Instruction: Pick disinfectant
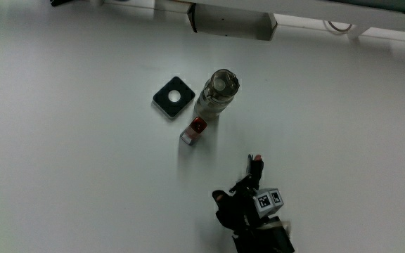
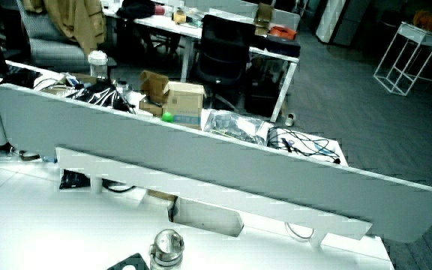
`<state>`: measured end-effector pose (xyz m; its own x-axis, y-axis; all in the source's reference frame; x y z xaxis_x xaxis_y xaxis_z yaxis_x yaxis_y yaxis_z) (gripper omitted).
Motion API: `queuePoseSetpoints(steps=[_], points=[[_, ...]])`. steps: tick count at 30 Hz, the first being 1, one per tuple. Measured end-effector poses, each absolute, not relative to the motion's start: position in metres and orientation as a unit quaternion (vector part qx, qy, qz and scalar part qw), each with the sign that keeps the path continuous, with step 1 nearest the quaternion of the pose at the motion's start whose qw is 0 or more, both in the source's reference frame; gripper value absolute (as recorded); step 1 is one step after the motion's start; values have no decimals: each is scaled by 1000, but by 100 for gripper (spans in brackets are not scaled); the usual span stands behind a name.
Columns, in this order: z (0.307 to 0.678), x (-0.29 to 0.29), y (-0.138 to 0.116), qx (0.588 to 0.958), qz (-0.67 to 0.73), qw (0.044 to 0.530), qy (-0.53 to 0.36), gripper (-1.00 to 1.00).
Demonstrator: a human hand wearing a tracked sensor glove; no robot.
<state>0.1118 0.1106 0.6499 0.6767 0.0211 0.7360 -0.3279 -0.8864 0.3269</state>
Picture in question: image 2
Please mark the clear disinfectant bottle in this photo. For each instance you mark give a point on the clear disinfectant bottle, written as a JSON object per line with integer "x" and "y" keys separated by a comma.
{"x": 166, "y": 247}

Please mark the clear plastic bag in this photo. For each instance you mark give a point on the clear plastic bag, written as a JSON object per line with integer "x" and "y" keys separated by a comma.
{"x": 234, "y": 126}

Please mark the long grey divider panel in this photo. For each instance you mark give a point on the long grey divider panel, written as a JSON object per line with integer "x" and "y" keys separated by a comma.
{"x": 201, "y": 161}

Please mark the closed cardboard box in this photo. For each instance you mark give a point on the closed cardboard box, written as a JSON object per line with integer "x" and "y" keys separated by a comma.
{"x": 184, "y": 101}

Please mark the green ball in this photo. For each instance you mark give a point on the green ball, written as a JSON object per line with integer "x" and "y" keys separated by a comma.
{"x": 167, "y": 117}

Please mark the black computer tower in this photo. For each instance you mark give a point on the black computer tower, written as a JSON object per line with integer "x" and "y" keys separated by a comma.
{"x": 261, "y": 93}

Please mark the white cup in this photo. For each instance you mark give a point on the white cup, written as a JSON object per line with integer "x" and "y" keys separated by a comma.
{"x": 289, "y": 120}

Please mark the open brown cardboard box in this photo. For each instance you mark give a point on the open brown cardboard box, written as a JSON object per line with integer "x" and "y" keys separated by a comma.
{"x": 153, "y": 85}

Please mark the white box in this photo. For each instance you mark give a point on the white box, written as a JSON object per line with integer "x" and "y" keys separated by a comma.
{"x": 206, "y": 221}

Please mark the black office chair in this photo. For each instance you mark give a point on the black office chair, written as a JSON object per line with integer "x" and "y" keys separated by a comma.
{"x": 224, "y": 48}

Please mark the white background desk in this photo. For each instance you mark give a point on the white background desk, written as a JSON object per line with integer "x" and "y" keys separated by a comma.
{"x": 189, "y": 30}

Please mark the black case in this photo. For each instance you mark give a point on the black case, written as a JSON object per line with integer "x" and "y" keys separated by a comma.
{"x": 282, "y": 46}

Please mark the black plastic bag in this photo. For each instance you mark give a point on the black plastic bag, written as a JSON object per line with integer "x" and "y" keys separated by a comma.
{"x": 101, "y": 95}

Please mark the orange bag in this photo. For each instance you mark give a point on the orange bag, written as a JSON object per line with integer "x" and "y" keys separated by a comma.
{"x": 282, "y": 32}

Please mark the small brown cardboard box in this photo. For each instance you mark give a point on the small brown cardboard box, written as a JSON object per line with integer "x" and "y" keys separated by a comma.
{"x": 264, "y": 17}

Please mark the clear jar with white lid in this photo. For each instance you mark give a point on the clear jar with white lid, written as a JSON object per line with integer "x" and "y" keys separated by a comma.
{"x": 98, "y": 64}

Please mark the black marker plate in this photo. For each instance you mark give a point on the black marker plate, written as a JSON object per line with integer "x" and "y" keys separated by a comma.
{"x": 137, "y": 261}

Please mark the black pouch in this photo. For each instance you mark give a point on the black pouch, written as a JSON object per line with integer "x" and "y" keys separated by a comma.
{"x": 72, "y": 180}

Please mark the white cabinet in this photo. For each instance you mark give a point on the white cabinet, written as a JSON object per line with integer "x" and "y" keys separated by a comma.
{"x": 338, "y": 20}

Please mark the tan coat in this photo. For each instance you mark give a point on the tan coat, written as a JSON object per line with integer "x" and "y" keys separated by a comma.
{"x": 76, "y": 18}

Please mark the grey office chair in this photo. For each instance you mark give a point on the grey office chair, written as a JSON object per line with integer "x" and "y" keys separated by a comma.
{"x": 51, "y": 47}

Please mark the orange bundle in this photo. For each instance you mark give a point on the orange bundle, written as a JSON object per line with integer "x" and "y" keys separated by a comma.
{"x": 428, "y": 20}

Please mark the white metal frame rack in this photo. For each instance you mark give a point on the white metal frame rack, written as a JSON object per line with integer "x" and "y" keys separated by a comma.
{"x": 413, "y": 33}

